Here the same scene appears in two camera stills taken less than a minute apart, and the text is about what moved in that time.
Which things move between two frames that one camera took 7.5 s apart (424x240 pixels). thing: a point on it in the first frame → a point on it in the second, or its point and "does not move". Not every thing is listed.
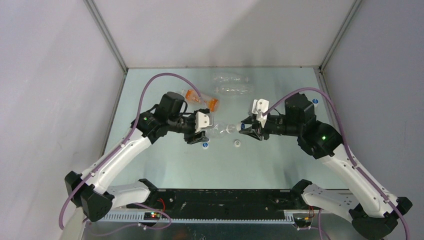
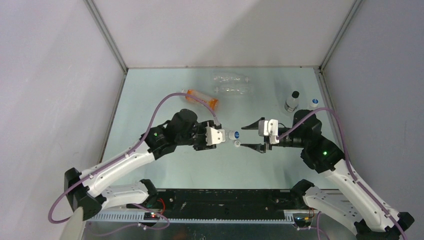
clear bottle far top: [227, 78] does not move
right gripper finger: [252, 133] → [261, 148]
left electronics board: [151, 216] does not move
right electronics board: [300, 222] does not move
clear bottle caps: [217, 130] → [231, 135]
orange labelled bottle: [192, 95] does not move
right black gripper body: [272, 126] → [268, 144]
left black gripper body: [189, 131] → [200, 143]
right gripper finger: [250, 120] → [254, 125]
